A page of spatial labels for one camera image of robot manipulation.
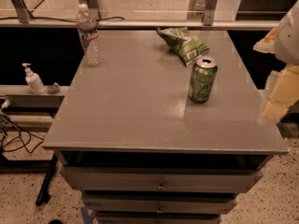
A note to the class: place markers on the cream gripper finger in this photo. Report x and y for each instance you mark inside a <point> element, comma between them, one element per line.
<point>280,93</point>
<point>267,44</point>

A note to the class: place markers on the green soda can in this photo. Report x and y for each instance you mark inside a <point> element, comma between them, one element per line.
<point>204,71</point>

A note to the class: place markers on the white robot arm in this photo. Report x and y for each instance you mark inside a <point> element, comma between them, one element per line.
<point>287,39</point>

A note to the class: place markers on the clear plastic water bottle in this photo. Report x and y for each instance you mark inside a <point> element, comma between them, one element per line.
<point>87,30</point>

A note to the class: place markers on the white pump dispenser bottle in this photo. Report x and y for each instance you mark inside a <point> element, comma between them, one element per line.
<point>33,80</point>

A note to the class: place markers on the green chip bag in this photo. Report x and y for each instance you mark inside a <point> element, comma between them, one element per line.
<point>186,46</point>

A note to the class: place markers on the bottom grey drawer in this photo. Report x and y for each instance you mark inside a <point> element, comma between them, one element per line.
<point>156,220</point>

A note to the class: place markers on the grey drawer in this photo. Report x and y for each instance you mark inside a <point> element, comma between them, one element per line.
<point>110,179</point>
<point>161,203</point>
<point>156,220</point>

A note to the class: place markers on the middle grey drawer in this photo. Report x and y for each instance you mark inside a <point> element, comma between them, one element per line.
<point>161,203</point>

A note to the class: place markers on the top grey drawer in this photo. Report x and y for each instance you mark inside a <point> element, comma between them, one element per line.
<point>110,179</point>

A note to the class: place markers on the small crumpled foil object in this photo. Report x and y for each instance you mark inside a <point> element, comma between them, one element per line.
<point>54,88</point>

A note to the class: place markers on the black metal leg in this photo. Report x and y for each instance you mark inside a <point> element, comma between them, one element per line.
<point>43,195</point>

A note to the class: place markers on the grey metal railing frame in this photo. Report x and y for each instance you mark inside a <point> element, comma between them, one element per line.
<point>141,14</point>

